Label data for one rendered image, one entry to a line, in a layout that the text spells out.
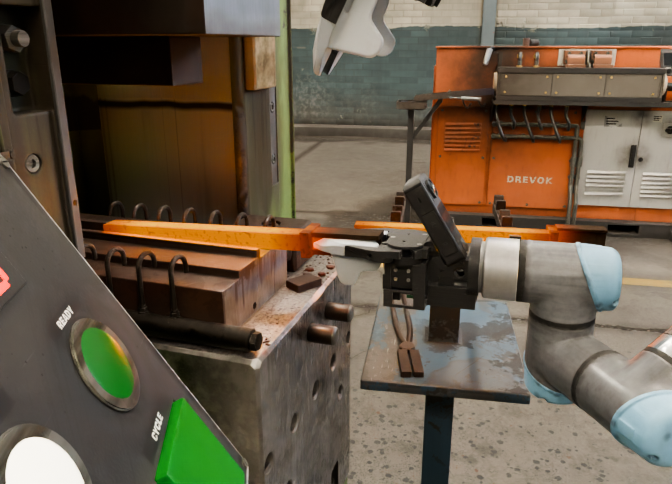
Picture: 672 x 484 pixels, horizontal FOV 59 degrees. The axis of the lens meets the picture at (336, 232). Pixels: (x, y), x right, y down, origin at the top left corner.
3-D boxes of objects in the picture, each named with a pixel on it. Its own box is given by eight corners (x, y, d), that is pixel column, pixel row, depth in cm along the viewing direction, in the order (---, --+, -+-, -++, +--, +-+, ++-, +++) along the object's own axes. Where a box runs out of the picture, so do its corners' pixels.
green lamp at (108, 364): (158, 380, 35) (151, 314, 34) (107, 426, 31) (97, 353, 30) (114, 372, 36) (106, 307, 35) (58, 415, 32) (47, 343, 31)
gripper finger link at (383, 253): (341, 260, 72) (413, 265, 70) (341, 248, 72) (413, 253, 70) (350, 248, 77) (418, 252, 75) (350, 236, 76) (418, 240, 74)
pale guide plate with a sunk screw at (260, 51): (276, 87, 109) (274, -13, 104) (256, 90, 101) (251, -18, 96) (266, 86, 110) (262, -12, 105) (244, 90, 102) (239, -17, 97)
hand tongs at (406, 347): (382, 262, 165) (382, 258, 165) (397, 262, 165) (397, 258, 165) (400, 377, 108) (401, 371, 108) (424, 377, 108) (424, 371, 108)
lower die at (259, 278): (287, 281, 90) (286, 228, 88) (225, 341, 72) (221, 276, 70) (62, 253, 103) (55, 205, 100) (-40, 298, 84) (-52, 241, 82)
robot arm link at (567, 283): (617, 330, 66) (627, 258, 63) (514, 319, 69) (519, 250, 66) (609, 301, 73) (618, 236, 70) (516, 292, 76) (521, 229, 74)
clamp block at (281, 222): (314, 255, 101) (313, 219, 99) (296, 273, 94) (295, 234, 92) (250, 248, 105) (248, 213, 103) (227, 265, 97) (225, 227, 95)
